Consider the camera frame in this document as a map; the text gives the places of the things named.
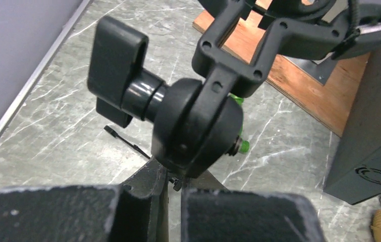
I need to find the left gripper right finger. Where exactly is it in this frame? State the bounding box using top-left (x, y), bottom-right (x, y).
top-left (181, 172), bottom-right (326, 241)

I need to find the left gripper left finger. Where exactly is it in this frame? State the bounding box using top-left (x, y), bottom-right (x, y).
top-left (0, 157), bottom-right (169, 242)

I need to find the black tripod shock-mount stand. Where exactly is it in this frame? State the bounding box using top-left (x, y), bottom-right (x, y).
top-left (87, 0), bottom-right (381, 192)

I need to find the green plastic tap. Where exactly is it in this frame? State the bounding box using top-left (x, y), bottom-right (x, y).
top-left (228, 94), bottom-right (250, 156)

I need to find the wooden board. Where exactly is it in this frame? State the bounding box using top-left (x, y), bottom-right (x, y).
top-left (192, 0), bottom-right (371, 138)

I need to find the blue network switch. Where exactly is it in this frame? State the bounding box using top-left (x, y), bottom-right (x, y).
top-left (284, 33), bottom-right (381, 205)

